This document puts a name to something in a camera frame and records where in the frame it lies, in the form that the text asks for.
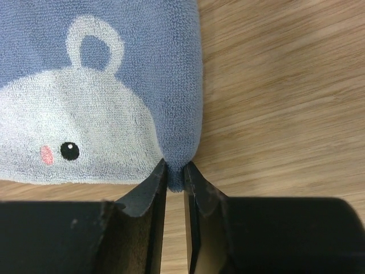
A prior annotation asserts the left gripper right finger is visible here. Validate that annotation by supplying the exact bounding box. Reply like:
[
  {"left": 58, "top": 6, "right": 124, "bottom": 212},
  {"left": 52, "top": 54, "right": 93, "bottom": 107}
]
[{"left": 184, "top": 163, "right": 364, "bottom": 273}]

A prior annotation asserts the blue terry towel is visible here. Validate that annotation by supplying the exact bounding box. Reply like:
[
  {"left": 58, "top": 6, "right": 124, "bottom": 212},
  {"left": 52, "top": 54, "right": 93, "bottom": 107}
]
[{"left": 1, "top": 1, "right": 203, "bottom": 191}]

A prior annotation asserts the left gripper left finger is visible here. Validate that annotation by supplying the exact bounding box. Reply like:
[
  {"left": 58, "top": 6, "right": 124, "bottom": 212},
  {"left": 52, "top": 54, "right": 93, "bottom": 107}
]
[{"left": 1, "top": 161, "right": 167, "bottom": 273}]

